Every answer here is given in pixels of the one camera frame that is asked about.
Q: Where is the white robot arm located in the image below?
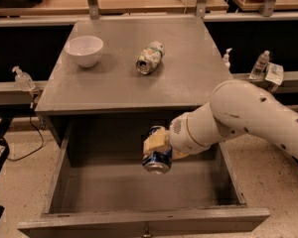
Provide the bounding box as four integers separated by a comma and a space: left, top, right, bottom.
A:
143, 80, 298, 173

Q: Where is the clear sanitizer pump bottle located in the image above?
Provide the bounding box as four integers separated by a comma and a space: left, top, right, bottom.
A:
12, 66, 36, 91

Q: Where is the open grey top drawer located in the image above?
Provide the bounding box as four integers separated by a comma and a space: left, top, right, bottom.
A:
19, 114, 269, 238

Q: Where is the white packet on rail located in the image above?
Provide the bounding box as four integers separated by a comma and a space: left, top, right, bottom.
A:
265, 62, 284, 85

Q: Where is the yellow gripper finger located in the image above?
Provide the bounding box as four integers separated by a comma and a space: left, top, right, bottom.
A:
172, 149, 188, 160
143, 126, 170, 154

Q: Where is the white bowl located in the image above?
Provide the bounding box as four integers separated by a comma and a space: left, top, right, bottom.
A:
65, 36, 104, 67

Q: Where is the metal drawer handle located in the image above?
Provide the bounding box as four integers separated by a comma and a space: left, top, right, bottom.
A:
141, 226, 153, 238

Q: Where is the black cable on floor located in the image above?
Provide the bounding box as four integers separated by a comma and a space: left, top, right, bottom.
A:
6, 107, 46, 163

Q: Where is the grey cabinet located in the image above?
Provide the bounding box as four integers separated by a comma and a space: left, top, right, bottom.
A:
35, 16, 247, 147

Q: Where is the blue pepsi can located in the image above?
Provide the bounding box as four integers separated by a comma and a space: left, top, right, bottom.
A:
141, 125, 174, 176

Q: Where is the clear plastic water bottle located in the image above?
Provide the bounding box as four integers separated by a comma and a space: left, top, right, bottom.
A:
249, 51, 270, 79

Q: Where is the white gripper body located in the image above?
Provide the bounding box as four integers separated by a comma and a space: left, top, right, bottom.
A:
169, 113, 192, 155

